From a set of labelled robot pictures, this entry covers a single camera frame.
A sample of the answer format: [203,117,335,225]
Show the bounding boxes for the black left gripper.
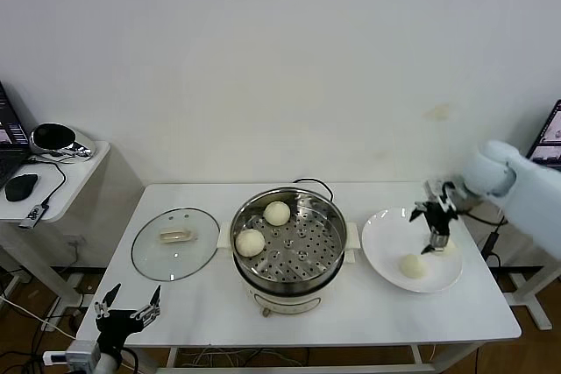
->
[94,283,163,352]

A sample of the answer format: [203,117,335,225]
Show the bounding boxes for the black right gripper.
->
[408,200,460,256]

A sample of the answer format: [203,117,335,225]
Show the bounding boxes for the white steamed baozi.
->
[235,229,266,258]
[433,240,459,258]
[398,253,428,279]
[263,201,291,226]

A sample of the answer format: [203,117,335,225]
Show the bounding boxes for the glass lid with cream handle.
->
[131,206,221,282]

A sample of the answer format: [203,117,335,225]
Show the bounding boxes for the stainless perforated steamer basket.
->
[217,187,363,294]

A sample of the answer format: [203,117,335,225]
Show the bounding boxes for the white round plate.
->
[361,208,465,295]

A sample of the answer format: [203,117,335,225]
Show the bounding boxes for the white side table with label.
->
[503,255,554,332]

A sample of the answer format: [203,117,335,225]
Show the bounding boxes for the white side table with mouse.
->
[0,139,146,309]

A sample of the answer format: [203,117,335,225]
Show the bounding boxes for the black computer mouse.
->
[4,173,39,202]

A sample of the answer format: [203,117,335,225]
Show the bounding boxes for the shiny chrome shell object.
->
[28,122,96,165]

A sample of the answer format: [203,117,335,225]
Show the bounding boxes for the black laptop beside mouse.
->
[0,80,34,189]

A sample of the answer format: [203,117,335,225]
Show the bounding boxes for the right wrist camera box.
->
[423,178,459,211]

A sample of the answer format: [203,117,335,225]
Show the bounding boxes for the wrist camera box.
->
[42,341,100,369]
[423,178,459,211]

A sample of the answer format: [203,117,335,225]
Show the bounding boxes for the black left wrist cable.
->
[117,347,141,374]

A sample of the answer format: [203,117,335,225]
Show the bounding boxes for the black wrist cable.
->
[117,347,141,374]
[458,211,509,229]

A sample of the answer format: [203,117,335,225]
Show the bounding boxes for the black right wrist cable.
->
[458,211,509,229]

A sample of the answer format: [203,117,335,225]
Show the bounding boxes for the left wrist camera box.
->
[42,341,100,369]

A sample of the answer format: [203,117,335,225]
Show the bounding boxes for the black cable with adapter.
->
[481,218,505,268]

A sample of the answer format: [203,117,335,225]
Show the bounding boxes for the white main table frame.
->
[122,342,487,374]

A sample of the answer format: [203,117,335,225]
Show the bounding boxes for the tangled cables under table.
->
[179,346,308,369]

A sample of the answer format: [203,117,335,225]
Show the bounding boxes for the white floor cable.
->
[0,294,78,340]

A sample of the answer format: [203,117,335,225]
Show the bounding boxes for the black pot power cord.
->
[292,177,335,202]

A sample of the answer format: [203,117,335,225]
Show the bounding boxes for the thin black dongle cable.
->
[28,157,67,208]

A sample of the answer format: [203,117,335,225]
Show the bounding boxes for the grey laptop with white cable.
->
[525,100,561,167]

